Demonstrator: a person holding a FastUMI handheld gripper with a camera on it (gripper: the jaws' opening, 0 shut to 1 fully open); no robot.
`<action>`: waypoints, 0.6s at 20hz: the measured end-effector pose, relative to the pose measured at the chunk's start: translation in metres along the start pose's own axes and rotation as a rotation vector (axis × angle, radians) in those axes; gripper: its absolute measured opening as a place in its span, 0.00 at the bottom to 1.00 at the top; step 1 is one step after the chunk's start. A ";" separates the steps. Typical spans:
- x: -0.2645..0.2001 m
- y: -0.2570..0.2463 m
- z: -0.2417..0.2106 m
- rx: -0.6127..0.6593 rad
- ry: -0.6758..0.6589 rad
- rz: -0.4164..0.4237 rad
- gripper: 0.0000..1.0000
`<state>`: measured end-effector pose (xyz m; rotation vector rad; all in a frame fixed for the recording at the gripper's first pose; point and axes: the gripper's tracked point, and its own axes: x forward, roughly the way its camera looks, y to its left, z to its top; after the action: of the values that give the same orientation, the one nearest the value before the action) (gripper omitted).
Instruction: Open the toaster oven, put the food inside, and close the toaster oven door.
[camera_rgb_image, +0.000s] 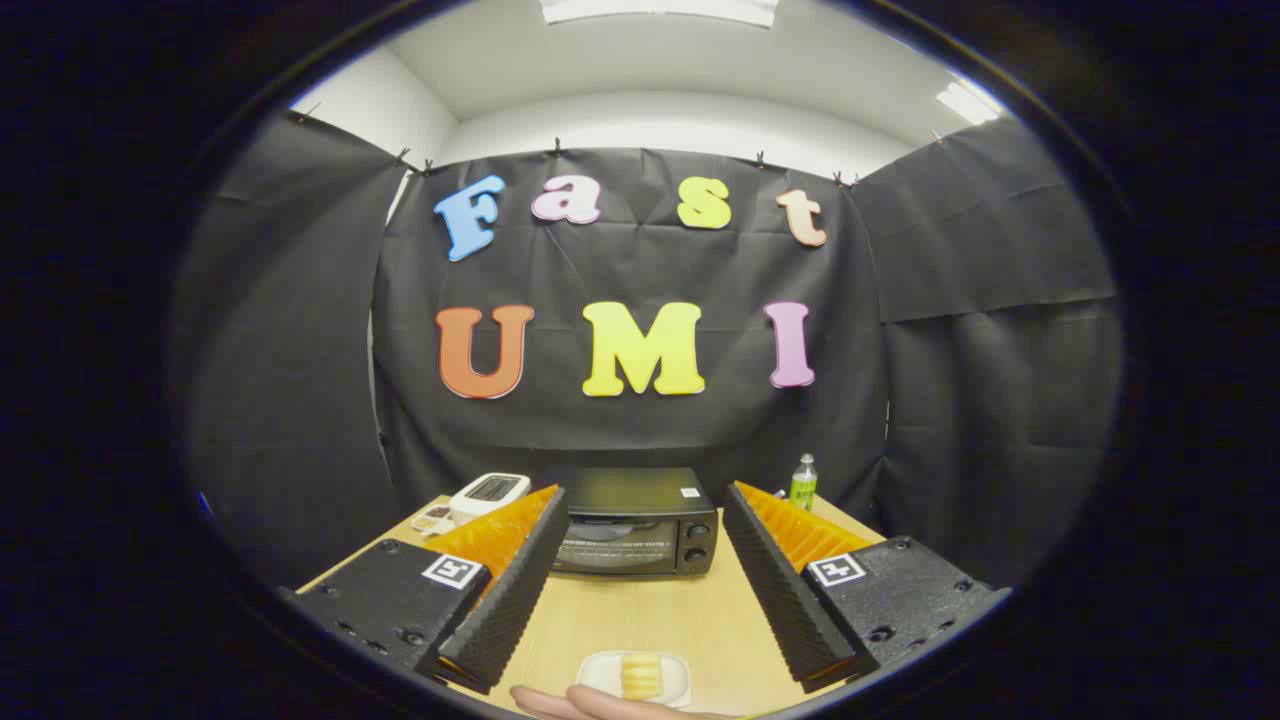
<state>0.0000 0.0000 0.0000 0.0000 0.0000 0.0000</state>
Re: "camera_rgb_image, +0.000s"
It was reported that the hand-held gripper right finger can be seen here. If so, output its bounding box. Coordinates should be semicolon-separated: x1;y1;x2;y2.
722;480;1013;694

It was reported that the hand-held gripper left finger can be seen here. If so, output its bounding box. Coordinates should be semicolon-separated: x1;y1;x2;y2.
290;485;569;696

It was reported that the yellow sliced bread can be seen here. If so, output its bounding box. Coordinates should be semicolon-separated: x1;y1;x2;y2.
620;654;664;700

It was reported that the black toaster oven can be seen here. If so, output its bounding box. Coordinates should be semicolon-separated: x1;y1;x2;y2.
548;467;720;578

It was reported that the white toaster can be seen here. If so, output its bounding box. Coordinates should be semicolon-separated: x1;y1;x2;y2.
449;473;532;526

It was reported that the white plate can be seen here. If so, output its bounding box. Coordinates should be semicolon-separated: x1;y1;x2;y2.
577;651;693;709

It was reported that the small ceiling light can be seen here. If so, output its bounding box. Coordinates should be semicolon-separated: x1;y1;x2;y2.
937;80;1001;126

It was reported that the long ceiling light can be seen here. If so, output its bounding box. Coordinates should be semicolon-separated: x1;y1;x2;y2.
540;0;779;28

